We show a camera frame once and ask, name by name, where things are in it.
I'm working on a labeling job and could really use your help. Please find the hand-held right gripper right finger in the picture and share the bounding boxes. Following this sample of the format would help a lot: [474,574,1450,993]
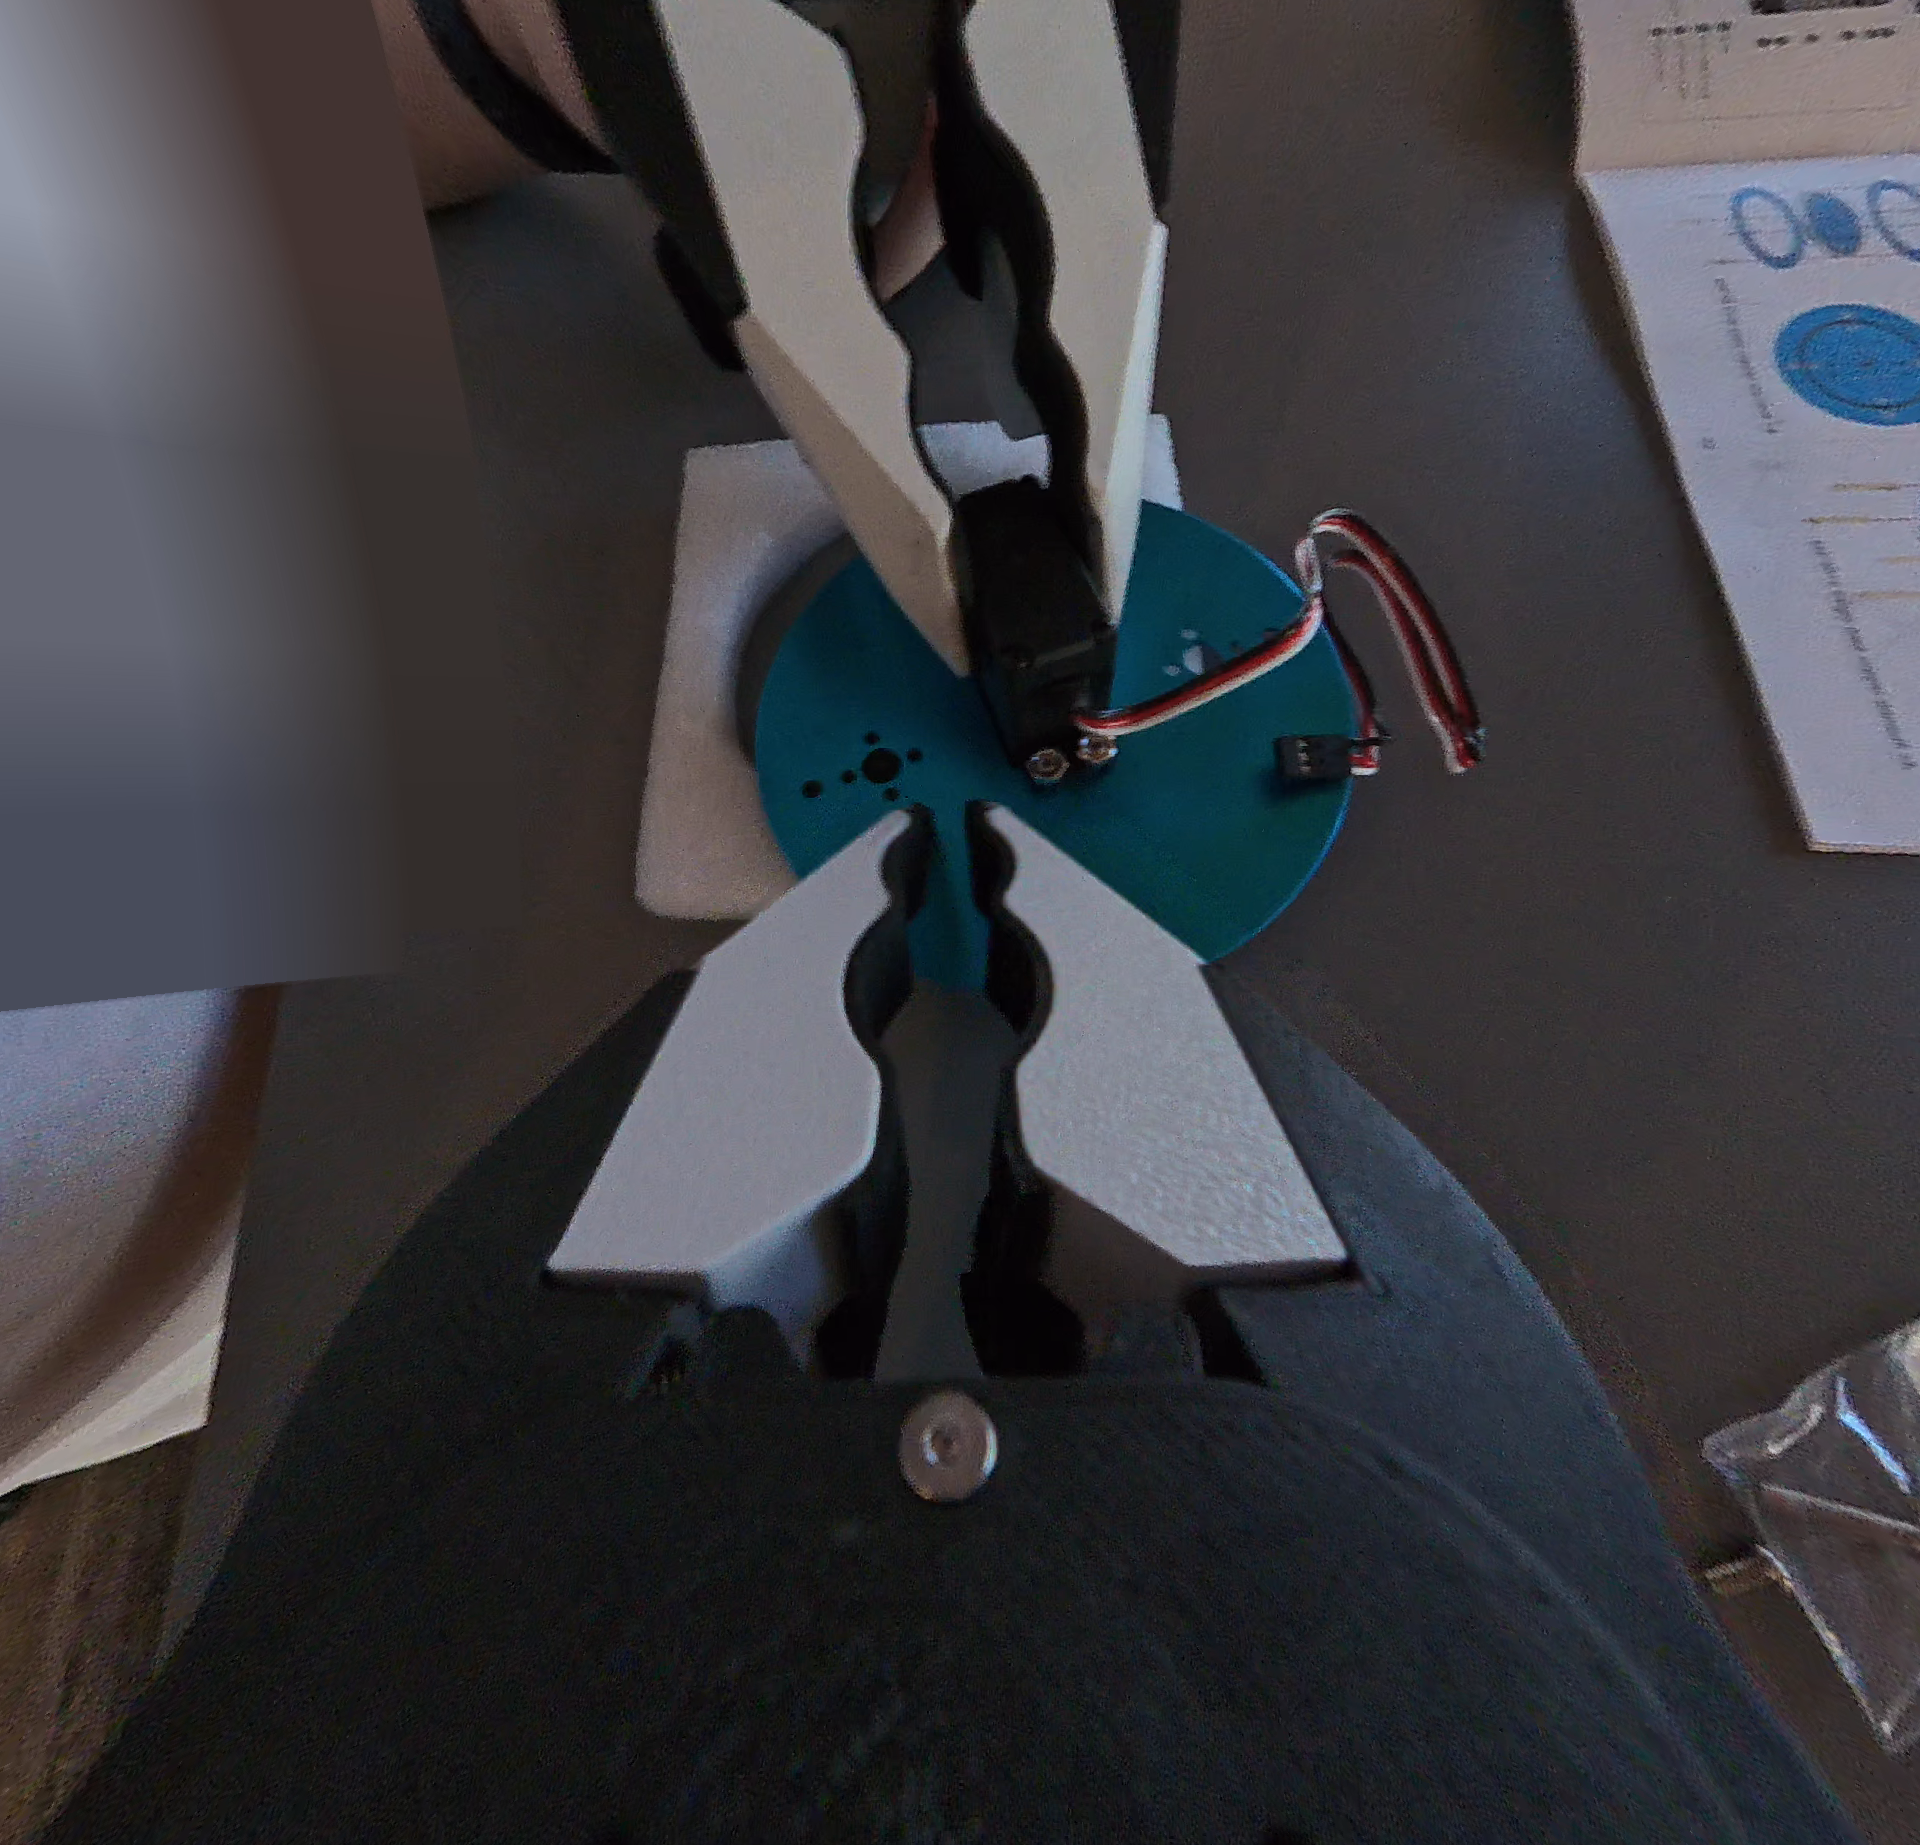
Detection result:
[967,801,1352,1379]

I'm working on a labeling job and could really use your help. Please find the white foam sheet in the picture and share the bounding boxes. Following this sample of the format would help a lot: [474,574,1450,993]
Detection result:
[633,417,1186,919]

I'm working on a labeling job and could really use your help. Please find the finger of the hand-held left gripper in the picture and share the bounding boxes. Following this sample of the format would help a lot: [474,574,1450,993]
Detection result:
[655,0,976,678]
[930,0,1172,624]

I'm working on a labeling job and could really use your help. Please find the red white black servo cable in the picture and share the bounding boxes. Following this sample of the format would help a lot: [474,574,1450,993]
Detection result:
[1072,508,1486,798]

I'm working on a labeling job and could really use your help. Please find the person's left forearm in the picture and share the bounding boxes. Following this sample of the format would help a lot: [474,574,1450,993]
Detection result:
[360,0,609,213]

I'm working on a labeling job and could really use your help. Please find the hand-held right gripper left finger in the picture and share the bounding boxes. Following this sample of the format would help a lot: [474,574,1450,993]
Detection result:
[544,807,931,1379]

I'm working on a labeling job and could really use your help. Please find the blue round metal plate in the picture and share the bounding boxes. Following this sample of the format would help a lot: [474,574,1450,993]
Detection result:
[750,501,1359,964]

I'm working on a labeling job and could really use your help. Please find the black servo motor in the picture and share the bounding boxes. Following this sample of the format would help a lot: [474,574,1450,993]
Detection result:
[950,477,1118,788]

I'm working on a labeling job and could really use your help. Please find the clear zip bag white label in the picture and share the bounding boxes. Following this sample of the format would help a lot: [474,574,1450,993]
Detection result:
[1702,1317,1920,1760]

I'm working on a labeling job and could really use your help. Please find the white instruction booklet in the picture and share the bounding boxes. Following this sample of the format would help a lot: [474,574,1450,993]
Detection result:
[1529,0,1920,855]

